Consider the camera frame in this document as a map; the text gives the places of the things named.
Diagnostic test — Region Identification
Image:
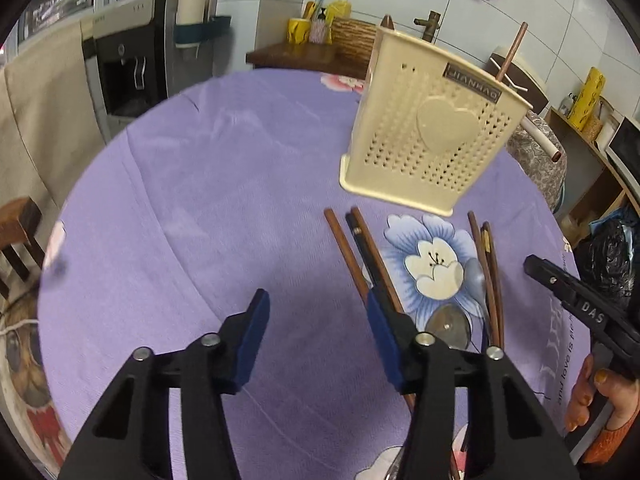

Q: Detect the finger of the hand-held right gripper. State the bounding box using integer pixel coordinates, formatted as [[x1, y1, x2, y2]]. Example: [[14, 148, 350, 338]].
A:
[[523, 255, 583, 306]]

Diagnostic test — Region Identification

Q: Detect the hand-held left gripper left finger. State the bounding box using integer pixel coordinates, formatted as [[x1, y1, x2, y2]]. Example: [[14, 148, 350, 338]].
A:
[[59, 288, 271, 480]]

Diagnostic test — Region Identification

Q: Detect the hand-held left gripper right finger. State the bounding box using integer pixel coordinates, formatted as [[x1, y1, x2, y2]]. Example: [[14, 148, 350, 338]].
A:
[[366, 290, 581, 480]]

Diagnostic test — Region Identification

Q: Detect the dark chopstick with yellow tip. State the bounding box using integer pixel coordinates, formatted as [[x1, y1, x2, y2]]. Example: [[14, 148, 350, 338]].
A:
[[480, 227, 502, 348]]

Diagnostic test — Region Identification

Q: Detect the oval metal spoon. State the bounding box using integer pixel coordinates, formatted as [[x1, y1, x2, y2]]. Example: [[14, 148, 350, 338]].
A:
[[464, 258, 493, 348]]

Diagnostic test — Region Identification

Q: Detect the black chopstick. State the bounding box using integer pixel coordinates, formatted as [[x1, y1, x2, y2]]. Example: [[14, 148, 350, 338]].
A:
[[345, 213, 388, 301]]

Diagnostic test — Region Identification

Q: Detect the cream perforated utensil holder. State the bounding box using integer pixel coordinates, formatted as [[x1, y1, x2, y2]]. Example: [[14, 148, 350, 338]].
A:
[[339, 26, 534, 217]]

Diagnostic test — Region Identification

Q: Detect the person's right forearm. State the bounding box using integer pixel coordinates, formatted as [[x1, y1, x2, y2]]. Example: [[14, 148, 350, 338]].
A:
[[582, 417, 640, 466]]

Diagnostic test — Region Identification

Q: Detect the person's right hand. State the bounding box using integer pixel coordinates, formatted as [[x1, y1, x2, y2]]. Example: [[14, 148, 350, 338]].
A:
[[565, 354, 640, 433]]

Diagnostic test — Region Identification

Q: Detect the black plastic bag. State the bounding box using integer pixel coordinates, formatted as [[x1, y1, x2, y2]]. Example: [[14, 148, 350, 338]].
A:
[[575, 210, 640, 311]]

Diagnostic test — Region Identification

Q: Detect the round bowl metal spoon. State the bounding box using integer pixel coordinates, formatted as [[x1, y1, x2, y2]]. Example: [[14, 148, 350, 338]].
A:
[[426, 305, 472, 350]]

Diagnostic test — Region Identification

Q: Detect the floral cloth covered stool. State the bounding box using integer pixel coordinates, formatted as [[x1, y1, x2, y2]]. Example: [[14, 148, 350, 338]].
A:
[[507, 110, 568, 211]]

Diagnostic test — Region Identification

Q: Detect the wooden cabinet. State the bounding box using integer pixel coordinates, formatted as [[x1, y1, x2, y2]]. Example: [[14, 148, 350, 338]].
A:
[[545, 107, 640, 221]]

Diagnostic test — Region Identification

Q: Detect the white microwave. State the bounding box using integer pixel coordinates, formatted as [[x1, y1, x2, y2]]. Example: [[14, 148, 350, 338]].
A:
[[605, 116, 640, 186]]

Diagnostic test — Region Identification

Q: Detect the purple floral tablecloth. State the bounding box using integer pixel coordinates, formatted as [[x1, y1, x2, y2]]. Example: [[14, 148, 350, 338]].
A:
[[37, 70, 583, 480]]

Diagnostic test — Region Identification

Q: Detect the yellow packet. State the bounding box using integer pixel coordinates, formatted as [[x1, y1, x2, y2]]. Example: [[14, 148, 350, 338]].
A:
[[570, 66, 606, 131]]

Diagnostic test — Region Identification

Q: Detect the white rice cooker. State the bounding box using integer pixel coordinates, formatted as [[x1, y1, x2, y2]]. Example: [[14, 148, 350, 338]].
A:
[[487, 45, 550, 116]]

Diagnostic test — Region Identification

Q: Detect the dog print cloth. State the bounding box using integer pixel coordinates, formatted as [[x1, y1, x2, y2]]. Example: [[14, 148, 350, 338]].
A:
[[0, 285, 73, 476]]

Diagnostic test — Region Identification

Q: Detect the wooden chair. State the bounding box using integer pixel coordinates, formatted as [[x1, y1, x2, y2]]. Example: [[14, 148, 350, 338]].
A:
[[0, 197, 46, 301]]

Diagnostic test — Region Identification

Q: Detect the bronze tap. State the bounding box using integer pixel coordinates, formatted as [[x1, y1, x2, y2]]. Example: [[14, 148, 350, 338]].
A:
[[414, 10, 442, 43]]

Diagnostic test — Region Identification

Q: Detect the wooden side table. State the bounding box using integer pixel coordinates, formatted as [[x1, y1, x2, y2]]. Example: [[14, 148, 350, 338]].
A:
[[246, 40, 373, 81]]

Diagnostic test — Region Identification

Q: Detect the grey water dispenser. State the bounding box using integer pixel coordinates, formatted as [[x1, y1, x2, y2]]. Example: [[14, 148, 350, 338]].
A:
[[82, 0, 173, 143]]

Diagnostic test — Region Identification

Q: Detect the wicker basket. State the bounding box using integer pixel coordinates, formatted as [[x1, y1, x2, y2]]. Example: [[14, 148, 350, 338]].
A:
[[330, 16, 381, 61]]

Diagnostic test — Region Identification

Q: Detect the beige cloth cover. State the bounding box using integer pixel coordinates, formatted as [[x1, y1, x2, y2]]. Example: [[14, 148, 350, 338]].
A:
[[0, 20, 106, 241]]

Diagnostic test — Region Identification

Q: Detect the yellow cup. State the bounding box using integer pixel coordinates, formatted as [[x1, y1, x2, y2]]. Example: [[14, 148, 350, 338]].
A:
[[287, 17, 312, 45]]

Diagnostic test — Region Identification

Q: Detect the white handle with brown tip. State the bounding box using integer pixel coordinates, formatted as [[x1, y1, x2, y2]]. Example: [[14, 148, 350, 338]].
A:
[[521, 117, 562, 163]]

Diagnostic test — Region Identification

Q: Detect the dark teal wall rack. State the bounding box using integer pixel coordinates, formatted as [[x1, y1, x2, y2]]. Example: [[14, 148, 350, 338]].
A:
[[175, 16, 232, 47]]

